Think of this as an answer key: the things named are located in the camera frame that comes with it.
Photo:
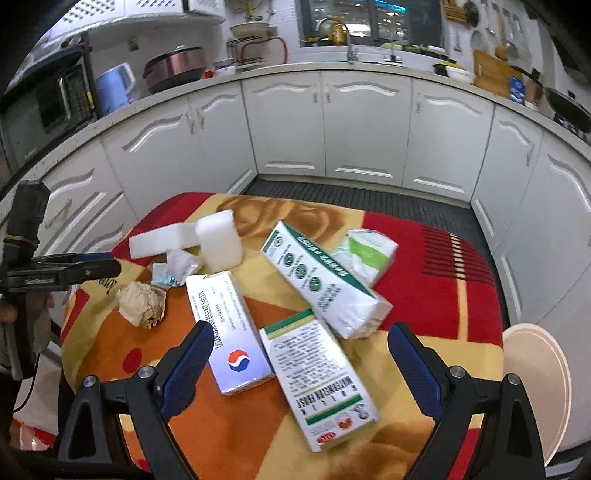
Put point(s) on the blue white wrapper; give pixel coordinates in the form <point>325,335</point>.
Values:
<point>164,277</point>

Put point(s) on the row of white cabinet doors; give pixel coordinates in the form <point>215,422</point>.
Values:
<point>364,129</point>

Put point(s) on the flat white foam strip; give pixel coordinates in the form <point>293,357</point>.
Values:
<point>157,242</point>

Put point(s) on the dish rack with bowls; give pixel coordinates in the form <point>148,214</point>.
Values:
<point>251,41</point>

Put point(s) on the dark ribbed floor mat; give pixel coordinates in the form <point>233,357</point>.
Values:
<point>369,198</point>

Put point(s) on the hanging kitchen utensils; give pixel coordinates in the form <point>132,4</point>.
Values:
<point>501,48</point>

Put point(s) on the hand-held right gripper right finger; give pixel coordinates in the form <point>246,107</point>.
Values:
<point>415,374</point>

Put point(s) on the thick white foam block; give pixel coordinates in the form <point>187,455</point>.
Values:
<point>219,240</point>

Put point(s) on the blue packet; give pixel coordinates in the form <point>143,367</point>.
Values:
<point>518,87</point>

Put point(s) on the crumpled brown paper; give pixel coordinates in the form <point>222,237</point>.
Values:
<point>141,304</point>

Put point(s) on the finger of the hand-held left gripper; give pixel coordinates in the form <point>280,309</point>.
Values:
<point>87,258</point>
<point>78,276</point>

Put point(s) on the long white green box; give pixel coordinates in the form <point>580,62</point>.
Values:
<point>323,286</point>

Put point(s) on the green white tissue packet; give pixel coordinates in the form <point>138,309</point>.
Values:
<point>369,254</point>

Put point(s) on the white perforated wall cabinet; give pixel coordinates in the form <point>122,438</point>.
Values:
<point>138,9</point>

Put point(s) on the metal kitchen faucet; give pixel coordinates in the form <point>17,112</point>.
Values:
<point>349,46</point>

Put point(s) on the black wok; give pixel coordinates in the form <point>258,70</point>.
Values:
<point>568,108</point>

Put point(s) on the red yellow printed blanket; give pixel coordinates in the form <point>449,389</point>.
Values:
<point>438,286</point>

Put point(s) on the white yellow container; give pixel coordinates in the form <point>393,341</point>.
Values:
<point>455,71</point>

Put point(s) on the cream plastic bucket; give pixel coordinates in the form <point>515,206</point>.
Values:
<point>535,378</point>

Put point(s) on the white box green yellow stripes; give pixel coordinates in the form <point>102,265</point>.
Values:
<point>314,369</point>

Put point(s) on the orange white bag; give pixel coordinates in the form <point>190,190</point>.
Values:
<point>34,436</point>

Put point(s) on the copper coloured rice cooker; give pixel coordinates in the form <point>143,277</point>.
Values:
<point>175,67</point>

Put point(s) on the dark kitchen window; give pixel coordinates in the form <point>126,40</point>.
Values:
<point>369,23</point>

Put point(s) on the black microwave oven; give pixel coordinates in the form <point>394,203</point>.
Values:
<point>51,101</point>

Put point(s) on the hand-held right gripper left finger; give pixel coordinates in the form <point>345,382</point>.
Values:
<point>184,364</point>

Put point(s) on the light blue electric kettle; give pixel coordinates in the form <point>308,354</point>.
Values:
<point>113,87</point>

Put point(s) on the silver white medicine box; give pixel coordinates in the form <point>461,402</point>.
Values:
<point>231,323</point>

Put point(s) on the wooden cutting board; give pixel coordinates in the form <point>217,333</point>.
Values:
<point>494,74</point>

